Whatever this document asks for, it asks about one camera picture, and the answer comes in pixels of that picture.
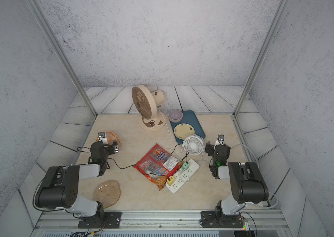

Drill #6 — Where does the green usb plug adapter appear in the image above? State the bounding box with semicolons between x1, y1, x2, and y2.
181;162;190;170

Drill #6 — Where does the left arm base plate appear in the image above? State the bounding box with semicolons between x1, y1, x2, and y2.
78;211;122;229

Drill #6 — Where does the aluminium front rail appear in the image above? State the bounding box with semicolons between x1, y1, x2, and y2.
30;209;292;237

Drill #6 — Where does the teal tray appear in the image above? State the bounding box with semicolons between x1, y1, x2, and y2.
170;111;206;144

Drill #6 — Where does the red snack bag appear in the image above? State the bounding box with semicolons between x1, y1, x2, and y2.
134;144;183;190

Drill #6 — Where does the purple bowl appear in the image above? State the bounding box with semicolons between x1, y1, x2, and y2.
168;109;183;123

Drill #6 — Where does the beige desk fan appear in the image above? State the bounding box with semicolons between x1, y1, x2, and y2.
131;85;166;131

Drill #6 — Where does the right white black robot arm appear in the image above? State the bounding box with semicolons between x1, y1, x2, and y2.
205;134;269;227

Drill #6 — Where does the small white usb fan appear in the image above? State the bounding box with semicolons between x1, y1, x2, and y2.
182;134;204;156

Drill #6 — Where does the yellow usb plug adapter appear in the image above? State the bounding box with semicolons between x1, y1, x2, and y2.
166;176;175;186

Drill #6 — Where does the yellow plate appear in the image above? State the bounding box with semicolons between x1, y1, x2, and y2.
174;123;195;140

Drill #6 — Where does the white power strip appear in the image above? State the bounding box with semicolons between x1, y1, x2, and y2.
165;160;200;193

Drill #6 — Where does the black usb cable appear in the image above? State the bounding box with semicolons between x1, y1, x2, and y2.
76;146;172;180

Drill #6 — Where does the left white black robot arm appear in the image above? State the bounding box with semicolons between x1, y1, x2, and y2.
33;132;121;228

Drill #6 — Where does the small orange usb fan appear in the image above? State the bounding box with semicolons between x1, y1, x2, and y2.
96;131;121;145

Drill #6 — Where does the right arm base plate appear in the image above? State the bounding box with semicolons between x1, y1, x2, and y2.
199;211;245;229

